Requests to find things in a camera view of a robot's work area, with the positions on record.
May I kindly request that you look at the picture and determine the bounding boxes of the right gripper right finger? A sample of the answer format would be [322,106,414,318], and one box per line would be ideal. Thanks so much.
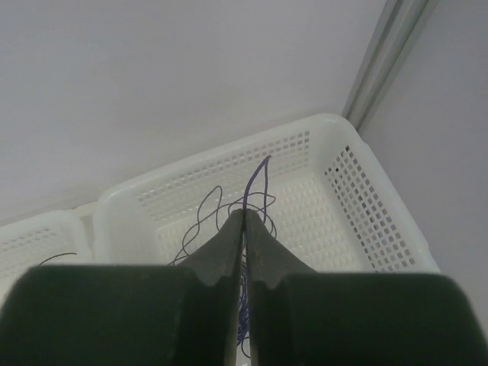
[245,210,483,365]

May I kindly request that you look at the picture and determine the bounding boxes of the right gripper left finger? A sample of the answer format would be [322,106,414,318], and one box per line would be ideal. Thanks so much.
[1,210,242,365]

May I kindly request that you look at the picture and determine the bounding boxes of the purple pulled cable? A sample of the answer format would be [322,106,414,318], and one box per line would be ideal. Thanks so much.
[236,155,272,348]
[169,158,278,267]

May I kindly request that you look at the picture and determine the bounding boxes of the right white perforated basket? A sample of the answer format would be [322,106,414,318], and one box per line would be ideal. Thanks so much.
[93,114,438,272]

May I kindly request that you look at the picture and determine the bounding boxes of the white perforated basket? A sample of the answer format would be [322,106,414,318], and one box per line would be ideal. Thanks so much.
[93,114,438,272]
[1,210,93,297]

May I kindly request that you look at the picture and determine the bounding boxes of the middle white perforated basket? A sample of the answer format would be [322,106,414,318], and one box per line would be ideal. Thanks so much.
[1,210,93,297]

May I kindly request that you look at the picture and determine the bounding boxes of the brown coiled cable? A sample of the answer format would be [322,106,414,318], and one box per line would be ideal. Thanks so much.
[40,252,78,266]

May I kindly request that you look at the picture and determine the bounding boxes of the right frame post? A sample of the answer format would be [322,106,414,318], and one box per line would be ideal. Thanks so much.
[342,1,438,130]

